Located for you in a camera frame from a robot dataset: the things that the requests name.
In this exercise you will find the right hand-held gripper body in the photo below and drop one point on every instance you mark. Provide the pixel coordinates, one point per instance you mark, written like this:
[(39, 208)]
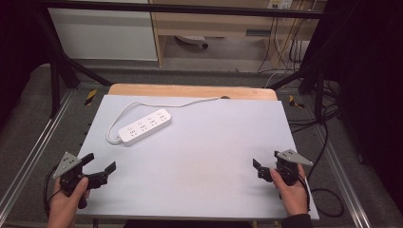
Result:
[(288, 169)]

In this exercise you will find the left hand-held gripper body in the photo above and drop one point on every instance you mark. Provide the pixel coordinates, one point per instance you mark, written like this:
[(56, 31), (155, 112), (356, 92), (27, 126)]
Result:
[(67, 164)]

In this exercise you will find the person's right hand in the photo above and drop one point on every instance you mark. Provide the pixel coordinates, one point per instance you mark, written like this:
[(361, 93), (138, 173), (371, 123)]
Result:
[(294, 198)]

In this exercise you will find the person's left hand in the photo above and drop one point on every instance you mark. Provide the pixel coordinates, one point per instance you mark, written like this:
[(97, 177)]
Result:
[(65, 207)]

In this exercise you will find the yellow black floor tape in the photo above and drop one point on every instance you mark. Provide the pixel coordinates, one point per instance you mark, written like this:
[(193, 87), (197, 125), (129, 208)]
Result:
[(90, 97), (294, 102)]

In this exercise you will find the white power strip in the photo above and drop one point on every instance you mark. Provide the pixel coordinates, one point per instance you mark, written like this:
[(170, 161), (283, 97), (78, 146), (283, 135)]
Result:
[(145, 126)]

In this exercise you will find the person's dark clothing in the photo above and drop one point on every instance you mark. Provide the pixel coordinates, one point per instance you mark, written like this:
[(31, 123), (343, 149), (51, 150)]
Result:
[(190, 224)]

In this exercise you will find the wooden table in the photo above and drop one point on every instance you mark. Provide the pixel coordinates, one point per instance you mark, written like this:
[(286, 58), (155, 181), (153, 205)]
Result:
[(190, 91)]

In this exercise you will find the black curtain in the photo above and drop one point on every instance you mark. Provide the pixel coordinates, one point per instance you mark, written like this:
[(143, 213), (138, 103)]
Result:
[(15, 47), (370, 79)]

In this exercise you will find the white cabinet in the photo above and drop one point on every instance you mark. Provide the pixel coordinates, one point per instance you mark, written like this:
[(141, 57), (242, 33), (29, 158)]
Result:
[(101, 34)]

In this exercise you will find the grey object under desk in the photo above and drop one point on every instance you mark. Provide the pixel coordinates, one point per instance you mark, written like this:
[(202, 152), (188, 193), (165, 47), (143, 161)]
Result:
[(191, 39)]

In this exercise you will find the wooden desk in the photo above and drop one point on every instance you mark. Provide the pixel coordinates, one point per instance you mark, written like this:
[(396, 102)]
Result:
[(206, 23)]

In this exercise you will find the aluminium floor rail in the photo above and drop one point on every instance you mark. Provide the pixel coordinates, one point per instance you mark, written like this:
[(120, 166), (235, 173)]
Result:
[(340, 171), (38, 147)]

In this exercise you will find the white wall socket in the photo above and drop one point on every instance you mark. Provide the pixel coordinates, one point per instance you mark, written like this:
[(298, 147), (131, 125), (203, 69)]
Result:
[(280, 3)]

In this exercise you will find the black metal frame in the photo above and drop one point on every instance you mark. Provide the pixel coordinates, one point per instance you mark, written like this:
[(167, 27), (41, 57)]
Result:
[(190, 8)]

